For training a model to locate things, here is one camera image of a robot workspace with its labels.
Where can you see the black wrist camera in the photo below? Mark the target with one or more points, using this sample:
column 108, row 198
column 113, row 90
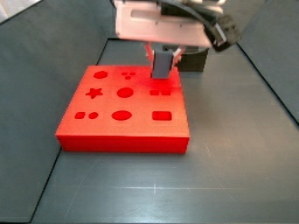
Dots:
column 220, row 25

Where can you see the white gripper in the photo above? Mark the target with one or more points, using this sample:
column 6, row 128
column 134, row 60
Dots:
column 141, row 22

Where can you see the dark curved holder stand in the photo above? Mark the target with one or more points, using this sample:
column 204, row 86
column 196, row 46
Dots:
column 193, row 60

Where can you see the red shape sorter board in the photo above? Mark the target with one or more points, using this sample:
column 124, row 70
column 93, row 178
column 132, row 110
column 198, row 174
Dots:
column 126, row 112

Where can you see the blue arch peg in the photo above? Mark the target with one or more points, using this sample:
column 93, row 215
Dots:
column 164, row 60

